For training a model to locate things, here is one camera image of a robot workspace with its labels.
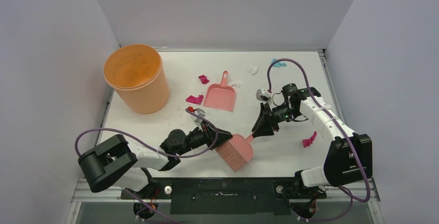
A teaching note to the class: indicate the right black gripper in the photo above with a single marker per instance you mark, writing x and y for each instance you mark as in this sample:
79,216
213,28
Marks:
268,118

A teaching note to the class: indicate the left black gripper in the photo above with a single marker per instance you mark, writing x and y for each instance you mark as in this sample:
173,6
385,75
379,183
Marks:
208,133

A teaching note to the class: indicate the pink hand brush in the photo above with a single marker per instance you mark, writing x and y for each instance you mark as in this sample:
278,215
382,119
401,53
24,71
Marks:
237,151

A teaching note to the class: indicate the pink plastic dustpan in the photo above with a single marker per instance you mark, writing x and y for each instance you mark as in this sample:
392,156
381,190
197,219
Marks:
220,96

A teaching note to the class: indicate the orange plastic bucket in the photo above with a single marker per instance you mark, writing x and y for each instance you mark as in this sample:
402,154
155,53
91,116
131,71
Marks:
136,74

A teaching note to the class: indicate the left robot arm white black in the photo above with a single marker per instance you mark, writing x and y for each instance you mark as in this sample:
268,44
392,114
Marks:
116,162

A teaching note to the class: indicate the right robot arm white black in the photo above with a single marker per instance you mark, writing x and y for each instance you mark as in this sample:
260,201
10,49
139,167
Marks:
349,157

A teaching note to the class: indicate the magenta paper scrap by bucket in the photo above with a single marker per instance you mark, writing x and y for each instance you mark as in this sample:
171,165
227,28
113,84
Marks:
195,99

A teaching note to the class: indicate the magenta paper scrap right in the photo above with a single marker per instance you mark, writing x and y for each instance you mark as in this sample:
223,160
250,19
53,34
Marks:
309,141

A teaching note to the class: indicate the white paper scrap by dustpan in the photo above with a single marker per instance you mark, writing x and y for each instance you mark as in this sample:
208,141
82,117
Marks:
236,83

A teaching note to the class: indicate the white paper scrap upper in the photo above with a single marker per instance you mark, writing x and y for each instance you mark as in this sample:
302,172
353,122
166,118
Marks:
252,69

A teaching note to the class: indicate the teal paper scrap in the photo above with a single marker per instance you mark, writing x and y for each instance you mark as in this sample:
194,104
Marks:
278,64

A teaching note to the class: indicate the magenta paper scrap upper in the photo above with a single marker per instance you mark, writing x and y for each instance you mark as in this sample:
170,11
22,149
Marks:
203,79

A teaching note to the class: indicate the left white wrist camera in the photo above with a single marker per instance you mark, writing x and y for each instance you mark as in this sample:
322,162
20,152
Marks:
197,115

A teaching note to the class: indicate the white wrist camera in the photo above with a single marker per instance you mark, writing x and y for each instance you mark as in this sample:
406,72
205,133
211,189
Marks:
197,115
263,95

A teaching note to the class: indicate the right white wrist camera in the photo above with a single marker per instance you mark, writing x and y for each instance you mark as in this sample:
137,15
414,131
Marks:
263,95

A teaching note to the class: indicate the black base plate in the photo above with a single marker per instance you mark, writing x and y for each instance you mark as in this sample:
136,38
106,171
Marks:
233,195

